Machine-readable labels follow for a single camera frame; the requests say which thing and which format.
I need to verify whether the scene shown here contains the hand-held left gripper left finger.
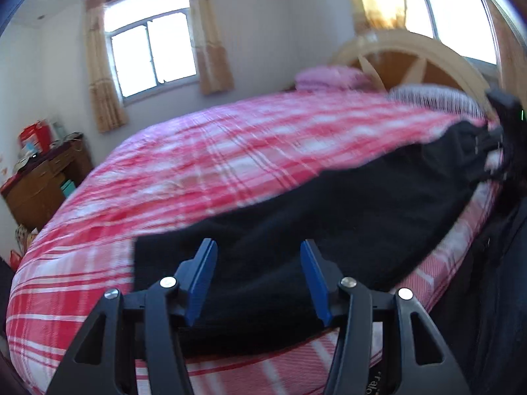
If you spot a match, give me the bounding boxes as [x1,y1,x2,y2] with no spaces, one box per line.
[45,238,219,395]

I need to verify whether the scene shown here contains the small sliding window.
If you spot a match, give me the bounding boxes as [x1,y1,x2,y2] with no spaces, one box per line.
[103,8,198,99]

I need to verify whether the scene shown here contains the yellow sheer curtain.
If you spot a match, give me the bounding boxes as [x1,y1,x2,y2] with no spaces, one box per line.
[340,0,412,34]

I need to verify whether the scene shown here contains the red plaid bed sheet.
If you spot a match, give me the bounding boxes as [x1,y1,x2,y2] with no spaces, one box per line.
[6,88,507,395]

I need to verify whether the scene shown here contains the wooden desk with drawers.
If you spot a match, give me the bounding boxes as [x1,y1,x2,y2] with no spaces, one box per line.
[0,133,95,231]

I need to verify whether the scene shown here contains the black pants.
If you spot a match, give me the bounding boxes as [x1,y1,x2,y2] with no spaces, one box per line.
[134,120,505,356]

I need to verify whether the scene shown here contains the striped pillow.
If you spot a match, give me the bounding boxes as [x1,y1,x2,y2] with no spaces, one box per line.
[387,83,488,118]

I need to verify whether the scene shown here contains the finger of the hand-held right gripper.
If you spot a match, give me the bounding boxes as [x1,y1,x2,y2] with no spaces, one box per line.
[473,125,505,157]

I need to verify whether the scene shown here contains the person's dark clothing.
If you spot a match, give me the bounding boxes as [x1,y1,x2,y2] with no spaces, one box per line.
[432,189,527,395]

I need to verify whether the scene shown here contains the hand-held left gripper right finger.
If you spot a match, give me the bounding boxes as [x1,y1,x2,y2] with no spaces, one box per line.
[300,239,472,395]

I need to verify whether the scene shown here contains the large window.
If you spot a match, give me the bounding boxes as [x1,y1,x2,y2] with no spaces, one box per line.
[412,0,499,66]

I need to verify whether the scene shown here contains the wooden bed headboard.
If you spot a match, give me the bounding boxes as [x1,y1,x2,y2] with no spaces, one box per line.
[329,29,501,112]

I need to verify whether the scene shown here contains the beige patterned curtain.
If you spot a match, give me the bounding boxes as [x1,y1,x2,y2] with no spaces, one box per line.
[185,0,235,95]
[83,0,128,133]

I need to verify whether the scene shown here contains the red gift bag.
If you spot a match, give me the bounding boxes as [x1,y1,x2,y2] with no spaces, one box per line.
[20,120,52,153]

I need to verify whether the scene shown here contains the pink folded blanket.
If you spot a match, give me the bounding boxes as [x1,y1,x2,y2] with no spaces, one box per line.
[295,66,371,90]

